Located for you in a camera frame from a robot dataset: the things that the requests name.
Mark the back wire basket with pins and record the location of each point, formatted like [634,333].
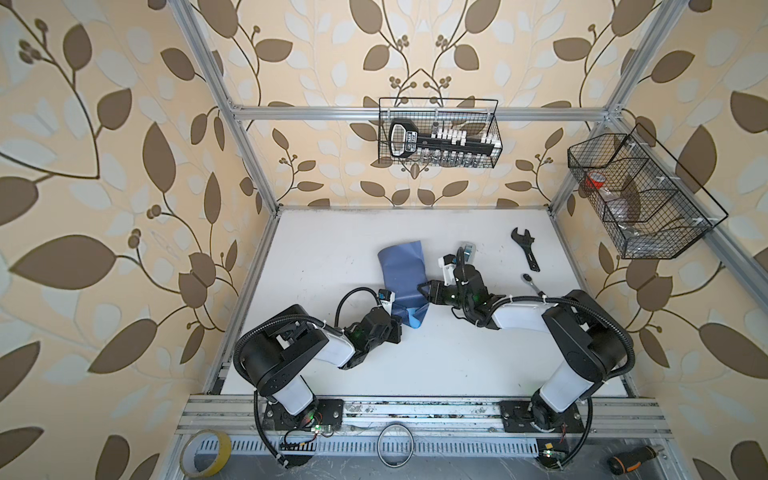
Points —
[471,114]

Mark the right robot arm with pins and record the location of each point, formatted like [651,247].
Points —
[595,347]

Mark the red capped plastic item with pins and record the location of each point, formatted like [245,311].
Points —
[594,181]

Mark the orange black screwdriver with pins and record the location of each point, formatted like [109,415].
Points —
[629,461]

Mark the yellow tape roll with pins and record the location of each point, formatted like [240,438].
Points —
[205,454]

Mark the wire basket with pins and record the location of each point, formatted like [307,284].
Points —
[654,204]
[471,114]

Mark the black socket set rail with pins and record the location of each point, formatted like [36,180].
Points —
[404,139]

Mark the black adjustable wrench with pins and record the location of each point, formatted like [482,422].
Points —
[525,240]

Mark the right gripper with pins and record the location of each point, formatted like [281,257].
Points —
[436,288]

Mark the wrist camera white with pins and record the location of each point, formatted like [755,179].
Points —
[385,300]
[447,264]

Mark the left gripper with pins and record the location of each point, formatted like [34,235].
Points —
[397,327]

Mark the red handled ratchet wrench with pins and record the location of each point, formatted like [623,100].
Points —
[528,280]

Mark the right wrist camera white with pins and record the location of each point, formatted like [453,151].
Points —
[447,264]

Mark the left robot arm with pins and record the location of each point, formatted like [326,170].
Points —
[271,356]

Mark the right wire basket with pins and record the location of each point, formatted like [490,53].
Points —
[654,204]

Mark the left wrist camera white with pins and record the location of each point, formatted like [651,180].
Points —
[385,300]

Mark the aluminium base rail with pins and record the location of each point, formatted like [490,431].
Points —
[423,426]

